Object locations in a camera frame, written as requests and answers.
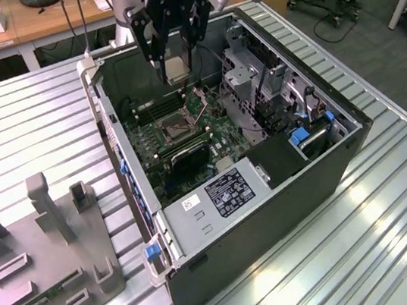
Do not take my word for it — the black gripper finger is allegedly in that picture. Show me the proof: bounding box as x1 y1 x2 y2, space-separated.
122 0 176 91
175 0 222 79

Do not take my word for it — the silver CPU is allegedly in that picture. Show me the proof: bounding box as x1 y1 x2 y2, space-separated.
162 52 195 86

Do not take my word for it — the black RAM slot bank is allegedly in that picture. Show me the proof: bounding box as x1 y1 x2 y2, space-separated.
128 90 190 127
151 133 210 162

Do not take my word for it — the CPU socket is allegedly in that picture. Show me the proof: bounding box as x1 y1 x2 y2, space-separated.
158 110 203 148

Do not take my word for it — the blue slot retainer strip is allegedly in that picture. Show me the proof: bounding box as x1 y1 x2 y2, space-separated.
114 146 149 226

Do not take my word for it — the gray metal drive cage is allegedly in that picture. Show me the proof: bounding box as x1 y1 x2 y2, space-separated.
215 17 301 141

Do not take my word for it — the metal socket cover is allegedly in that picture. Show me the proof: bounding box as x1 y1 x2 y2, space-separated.
189 84 218 105

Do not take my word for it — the thin metal locking lever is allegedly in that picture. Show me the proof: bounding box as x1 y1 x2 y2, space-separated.
194 100 211 122

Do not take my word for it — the wooden desk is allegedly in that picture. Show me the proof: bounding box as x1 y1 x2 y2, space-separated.
0 0 239 75

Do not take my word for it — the green motherboard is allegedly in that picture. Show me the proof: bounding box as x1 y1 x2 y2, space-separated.
118 80 256 206

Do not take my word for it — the black graphics card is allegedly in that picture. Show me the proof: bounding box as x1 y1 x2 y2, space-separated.
158 142 218 200

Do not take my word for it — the small silver heatsink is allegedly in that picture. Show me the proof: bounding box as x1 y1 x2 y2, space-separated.
214 154 236 174

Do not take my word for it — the black plastic shroud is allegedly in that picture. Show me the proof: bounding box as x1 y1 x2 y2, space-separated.
243 131 315 192

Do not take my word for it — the silver power supply unit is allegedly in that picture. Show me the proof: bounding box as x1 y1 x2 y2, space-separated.
151 156 281 261

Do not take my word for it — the blue case latch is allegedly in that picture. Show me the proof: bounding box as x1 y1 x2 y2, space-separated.
143 244 164 264

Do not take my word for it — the open black PC case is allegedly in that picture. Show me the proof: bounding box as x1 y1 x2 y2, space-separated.
70 0 398 305

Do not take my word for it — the gray parts rack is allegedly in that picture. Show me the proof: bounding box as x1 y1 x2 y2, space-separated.
0 162 130 305

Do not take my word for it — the green RAM stick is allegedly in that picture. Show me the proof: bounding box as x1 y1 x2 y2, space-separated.
11 280 69 305

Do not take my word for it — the black looped cable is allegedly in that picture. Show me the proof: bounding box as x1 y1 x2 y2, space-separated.
178 41 230 89

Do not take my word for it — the thin cable with plug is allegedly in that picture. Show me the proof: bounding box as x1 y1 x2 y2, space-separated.
75 0 95 60

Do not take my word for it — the black disk wire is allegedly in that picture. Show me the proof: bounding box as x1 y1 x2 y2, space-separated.
301 84 323 123

